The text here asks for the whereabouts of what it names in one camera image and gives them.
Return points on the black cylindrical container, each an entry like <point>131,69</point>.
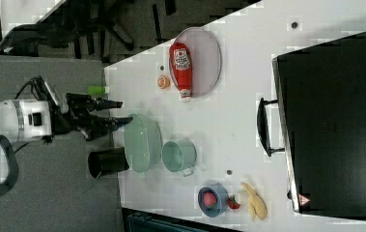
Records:
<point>103,163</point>

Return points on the blue small bowl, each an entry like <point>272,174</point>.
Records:
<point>222,200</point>

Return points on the grey round plate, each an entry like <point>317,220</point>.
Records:
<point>206,59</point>

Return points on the black office chair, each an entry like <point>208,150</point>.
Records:
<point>79,18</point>

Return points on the green small cylinder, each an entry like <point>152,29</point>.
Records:
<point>97,90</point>

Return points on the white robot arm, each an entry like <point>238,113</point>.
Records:
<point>32,120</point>

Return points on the peeled banana toy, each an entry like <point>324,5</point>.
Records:
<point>255,205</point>

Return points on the orange slice toy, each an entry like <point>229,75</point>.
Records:
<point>163,82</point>

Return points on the strawberry toy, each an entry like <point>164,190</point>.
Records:
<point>233,203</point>

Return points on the red ketchup bottle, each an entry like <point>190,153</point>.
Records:
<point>182,69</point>

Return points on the green perforated colander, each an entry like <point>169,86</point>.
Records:
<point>143,143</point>

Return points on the green mug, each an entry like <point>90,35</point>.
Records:
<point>179,156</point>

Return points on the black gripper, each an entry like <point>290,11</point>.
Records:
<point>78,116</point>

